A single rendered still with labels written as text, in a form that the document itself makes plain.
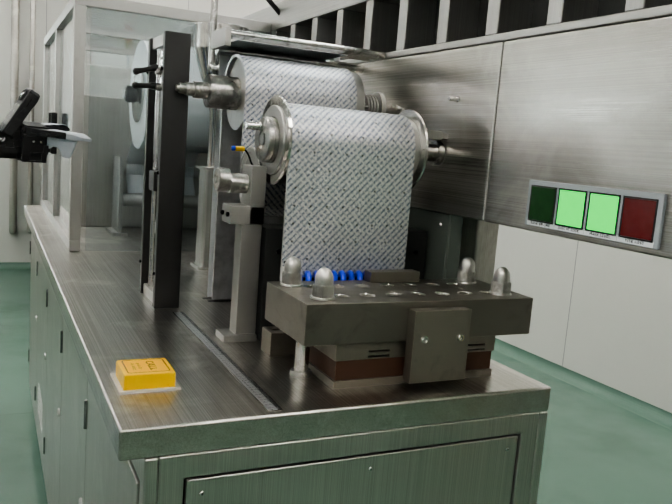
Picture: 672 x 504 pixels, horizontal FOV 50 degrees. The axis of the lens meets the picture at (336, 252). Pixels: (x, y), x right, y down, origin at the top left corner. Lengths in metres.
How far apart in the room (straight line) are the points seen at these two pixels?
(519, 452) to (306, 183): 0.54
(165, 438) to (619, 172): 0.68
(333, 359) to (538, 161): 0.44
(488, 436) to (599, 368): 3.20
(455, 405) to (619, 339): 3.16
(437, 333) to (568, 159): 0.32
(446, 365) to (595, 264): 3.24
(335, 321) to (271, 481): 0.23
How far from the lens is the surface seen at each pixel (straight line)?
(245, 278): 1.24
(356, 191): 1.21
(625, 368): 4.20
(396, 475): 1.08
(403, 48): 1.54
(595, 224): 1.05
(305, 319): 0.99
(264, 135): 1.20
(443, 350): 1.09
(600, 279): 4.28
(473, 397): 1.10
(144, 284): 1.60
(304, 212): 1.18
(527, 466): 1.22
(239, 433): 0.94
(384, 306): 1.04
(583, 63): 1.11
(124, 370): 1.03
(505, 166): 1.21
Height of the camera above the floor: 1.25
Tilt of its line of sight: 8 degrees down
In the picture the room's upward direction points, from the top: 4 degrees clockwise
